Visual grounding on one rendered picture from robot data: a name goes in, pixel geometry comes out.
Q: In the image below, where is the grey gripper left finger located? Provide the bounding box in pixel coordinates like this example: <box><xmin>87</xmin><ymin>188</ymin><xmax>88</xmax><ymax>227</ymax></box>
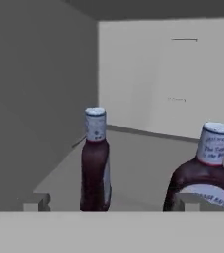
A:
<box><xmin>18</xmin><ymin>192</ymin><xmax>51</xmax><ymax>212</ymax></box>

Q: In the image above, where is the wide dark red condiment bottle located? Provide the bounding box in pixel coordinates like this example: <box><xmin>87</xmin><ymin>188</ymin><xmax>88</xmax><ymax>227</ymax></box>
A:
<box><xmin>162</xmin><ymin>122</ymin><xmax>224</xmax><ymax>212</ymax></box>

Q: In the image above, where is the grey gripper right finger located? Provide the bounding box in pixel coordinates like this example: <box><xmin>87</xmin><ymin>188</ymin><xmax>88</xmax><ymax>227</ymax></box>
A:
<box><xmin>174</xmin><ymin>192</ymin><xmax>224</xmax><ymax>212</ymax></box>

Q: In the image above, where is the dark bar handle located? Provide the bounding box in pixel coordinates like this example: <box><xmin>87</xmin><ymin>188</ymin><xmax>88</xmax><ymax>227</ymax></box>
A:
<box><xmin>170</xmin><ymin>37</ymin><xmax>199</xmax><ymax>42</ymax></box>

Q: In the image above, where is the grey fridge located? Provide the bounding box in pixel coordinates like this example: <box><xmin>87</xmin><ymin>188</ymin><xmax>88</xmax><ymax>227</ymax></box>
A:
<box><xmin>0</xmin><ymin>0</ymin><xmax>100</xmax><ymax>212</ymax></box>

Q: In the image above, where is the slim dark red condiment bottle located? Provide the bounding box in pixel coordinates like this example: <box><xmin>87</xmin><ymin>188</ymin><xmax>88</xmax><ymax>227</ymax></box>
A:
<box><xmin>79</xmin><ymin>107</ymin><xmax>112</xmax><ymax>212</ymax></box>

